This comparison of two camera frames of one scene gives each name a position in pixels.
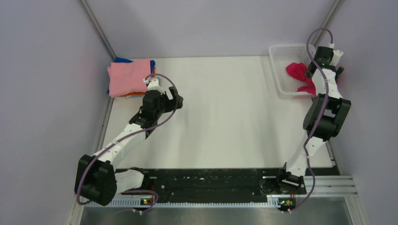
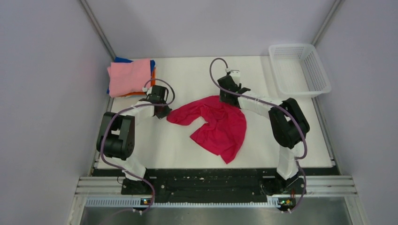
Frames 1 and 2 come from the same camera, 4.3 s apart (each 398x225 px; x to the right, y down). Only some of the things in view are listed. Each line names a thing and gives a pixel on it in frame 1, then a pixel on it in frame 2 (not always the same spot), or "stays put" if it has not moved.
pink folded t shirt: x=128 y=77 stays put
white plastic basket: x=282 y=55 stays put
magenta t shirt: x=298 y=71 -> x=225 y=133
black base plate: x=217 y=185 stays put
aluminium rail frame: x=323 y=186 stays put
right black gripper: x=330 y=63 -> x=222 y=97
